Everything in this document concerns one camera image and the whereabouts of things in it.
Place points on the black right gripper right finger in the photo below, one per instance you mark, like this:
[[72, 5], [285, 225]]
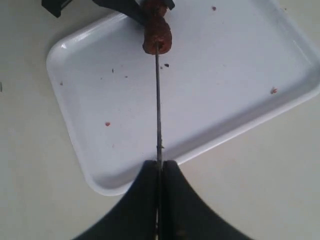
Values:
[[184, 215]]

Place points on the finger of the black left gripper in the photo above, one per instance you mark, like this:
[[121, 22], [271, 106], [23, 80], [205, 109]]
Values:
[[55, 7], [133, 10]]

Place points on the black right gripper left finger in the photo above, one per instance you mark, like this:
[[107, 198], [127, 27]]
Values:
[[134, 216]]

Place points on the red-brown meat ball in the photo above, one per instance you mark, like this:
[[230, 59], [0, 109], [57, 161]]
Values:
[[157, 32], [154, 8]]

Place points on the thin metal skewer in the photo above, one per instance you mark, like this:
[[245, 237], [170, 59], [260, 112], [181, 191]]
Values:
[[159, 142]]

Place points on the white rectangular plastic tray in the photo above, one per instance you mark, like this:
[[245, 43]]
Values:
[[233, 65]]

